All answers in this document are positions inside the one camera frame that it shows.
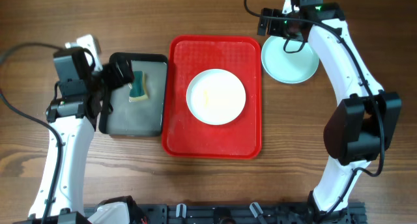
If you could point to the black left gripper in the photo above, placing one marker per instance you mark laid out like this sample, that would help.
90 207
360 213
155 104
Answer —
110 70

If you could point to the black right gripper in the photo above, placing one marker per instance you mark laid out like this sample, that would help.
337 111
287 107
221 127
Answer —
272 29

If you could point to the light blue plate front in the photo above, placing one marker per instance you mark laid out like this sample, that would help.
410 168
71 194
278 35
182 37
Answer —
281 62

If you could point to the green yellow sponge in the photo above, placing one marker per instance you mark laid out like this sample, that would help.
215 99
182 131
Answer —
138 90

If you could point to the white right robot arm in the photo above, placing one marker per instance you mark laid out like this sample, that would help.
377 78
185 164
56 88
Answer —
362 126

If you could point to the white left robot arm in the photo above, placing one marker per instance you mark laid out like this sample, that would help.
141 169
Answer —
72 121

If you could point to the grey metal wash tray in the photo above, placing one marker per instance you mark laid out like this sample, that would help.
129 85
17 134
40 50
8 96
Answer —
142 118

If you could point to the red plastic serving tray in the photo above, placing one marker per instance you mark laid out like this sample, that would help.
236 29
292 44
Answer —
184 135

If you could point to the white round plate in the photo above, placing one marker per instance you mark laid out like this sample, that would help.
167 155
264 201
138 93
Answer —
216 97

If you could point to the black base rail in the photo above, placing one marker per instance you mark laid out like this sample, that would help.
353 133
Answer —
273 214

